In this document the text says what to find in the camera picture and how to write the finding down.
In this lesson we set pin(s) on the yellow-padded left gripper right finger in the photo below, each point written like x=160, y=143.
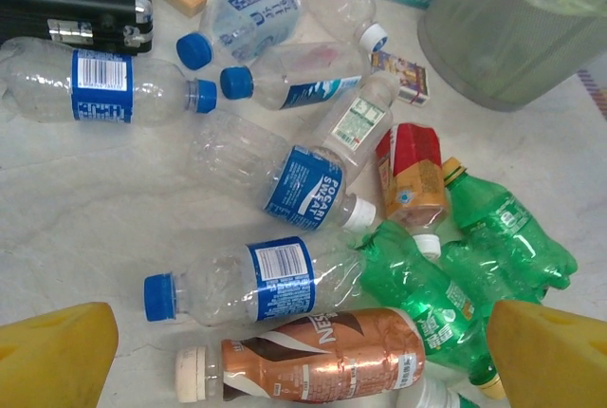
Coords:
x=550, y=365

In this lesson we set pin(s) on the clear bottle blue barcode label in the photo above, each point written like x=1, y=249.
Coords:
x=102, y=85

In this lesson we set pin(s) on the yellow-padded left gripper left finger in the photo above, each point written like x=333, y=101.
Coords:
x=47, y=360

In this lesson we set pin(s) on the unlabelled clear bottle white cap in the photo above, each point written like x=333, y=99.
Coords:
x=336, y=0

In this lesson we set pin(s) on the clear bottle light blue label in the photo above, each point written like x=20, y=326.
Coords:
x=256, y=19

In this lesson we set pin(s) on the copper coffee drink bottle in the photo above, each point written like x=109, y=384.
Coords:
x=332, y=356

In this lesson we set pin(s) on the clear bottle blue wave label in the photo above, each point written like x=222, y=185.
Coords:
x=308, y=76

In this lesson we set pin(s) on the green plastic soda bottle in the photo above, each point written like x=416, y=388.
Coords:
x=422, y=303
x=507, y=237

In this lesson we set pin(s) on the small bottle green white label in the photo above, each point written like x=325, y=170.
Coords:
x=360, y=123

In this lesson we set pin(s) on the Pocari Sweat bottle white cap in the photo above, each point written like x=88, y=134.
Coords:
x=303, y=190

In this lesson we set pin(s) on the small printed card box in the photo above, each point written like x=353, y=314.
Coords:
x=405, y=78

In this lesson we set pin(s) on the clear bottle blue text label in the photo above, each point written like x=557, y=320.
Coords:
x=280, y=280

